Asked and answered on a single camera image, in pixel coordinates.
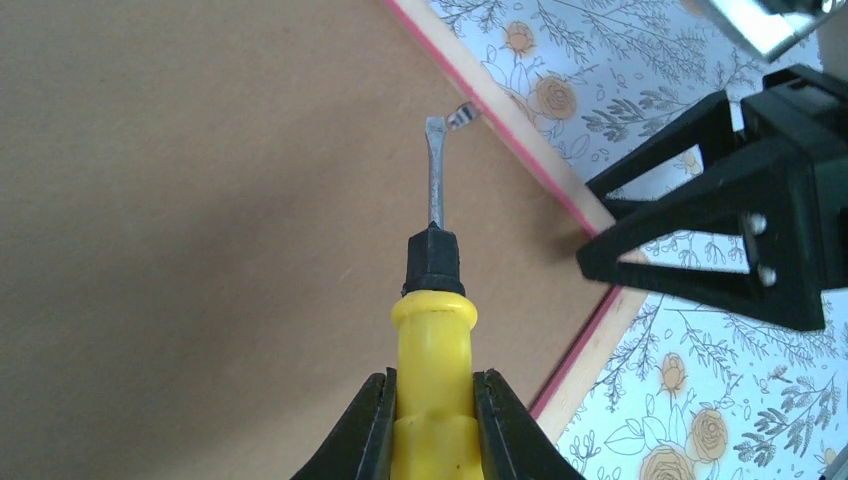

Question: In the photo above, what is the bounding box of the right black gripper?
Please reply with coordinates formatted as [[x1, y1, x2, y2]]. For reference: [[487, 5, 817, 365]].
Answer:
[[577, 64, 847, 332]]

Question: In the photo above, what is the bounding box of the pink picture frame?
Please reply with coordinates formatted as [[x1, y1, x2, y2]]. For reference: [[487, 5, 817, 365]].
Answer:
[[1, 1, 642, 479]]

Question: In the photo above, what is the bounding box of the yellow handled screwdriver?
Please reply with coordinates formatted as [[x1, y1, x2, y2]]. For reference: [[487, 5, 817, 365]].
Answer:
[[390, 117, 483, 479]]

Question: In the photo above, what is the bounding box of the floral patterned table mat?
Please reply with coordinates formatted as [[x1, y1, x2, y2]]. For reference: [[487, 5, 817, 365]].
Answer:
[[433, 1, 847, 479]]

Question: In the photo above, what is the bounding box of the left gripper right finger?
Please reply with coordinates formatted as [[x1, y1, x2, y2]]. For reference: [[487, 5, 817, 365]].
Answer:
[[473, 369, 583, 480]]

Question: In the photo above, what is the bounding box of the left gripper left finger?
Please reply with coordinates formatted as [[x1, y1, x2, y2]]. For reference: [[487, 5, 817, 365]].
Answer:
[[292, 368, 397, 480]]

